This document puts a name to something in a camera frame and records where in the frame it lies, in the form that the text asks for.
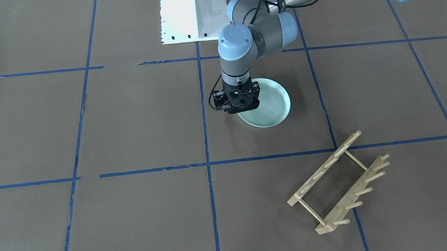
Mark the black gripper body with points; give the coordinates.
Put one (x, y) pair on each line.
(218, 99)

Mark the light green round plate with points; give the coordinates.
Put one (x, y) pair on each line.
(274, 105)

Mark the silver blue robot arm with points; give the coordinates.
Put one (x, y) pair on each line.
(256, 28)

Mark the wooden dish rack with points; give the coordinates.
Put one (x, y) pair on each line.
(339, 181)

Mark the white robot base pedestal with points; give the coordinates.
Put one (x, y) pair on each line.
(183, 21)

